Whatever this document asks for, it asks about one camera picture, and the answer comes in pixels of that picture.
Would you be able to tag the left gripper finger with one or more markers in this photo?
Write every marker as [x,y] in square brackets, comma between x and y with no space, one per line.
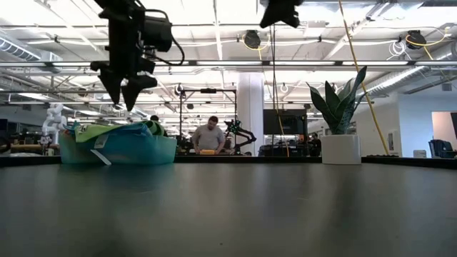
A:
[111,82]
[135,87]

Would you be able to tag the person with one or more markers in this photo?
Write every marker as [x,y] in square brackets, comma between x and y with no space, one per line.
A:
[154,118]
[316,142]
[209,135]

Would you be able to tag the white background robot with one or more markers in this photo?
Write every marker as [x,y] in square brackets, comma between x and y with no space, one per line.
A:
[53,121]

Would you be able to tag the white building pillar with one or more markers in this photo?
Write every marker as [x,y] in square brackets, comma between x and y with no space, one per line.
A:
[250,100]

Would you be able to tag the green microfiber towel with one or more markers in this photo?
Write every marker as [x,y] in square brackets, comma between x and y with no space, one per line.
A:
[93,131]

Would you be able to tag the small white bin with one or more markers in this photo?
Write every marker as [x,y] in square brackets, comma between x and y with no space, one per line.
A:
[419,153]

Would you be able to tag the bright blue microfiber towel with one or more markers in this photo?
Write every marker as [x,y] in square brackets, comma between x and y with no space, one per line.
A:
[132,129]

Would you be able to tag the silver ceiling air duct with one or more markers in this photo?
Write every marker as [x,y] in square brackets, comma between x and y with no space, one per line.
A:
[396,80]
[18,50]

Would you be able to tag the dark blue office chair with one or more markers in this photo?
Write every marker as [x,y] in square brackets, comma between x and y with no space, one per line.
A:
[441,148]

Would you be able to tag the black background robot arm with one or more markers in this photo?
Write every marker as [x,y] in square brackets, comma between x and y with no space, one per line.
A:
[242,133]

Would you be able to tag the green plant in white pot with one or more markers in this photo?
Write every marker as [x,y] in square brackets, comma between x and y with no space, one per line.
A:
[339,150]

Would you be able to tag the black background frame rig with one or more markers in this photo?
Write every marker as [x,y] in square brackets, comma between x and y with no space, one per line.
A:
[209,90]

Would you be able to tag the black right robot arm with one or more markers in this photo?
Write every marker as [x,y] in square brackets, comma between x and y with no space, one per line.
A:
[282,12]

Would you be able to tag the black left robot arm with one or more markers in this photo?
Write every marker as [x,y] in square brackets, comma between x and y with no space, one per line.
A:
[121,32]

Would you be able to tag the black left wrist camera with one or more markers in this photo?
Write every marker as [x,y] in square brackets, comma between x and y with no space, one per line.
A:
[158,31]

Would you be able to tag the teal plastic tray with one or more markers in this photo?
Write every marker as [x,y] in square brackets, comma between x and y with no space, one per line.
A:
[143,151]

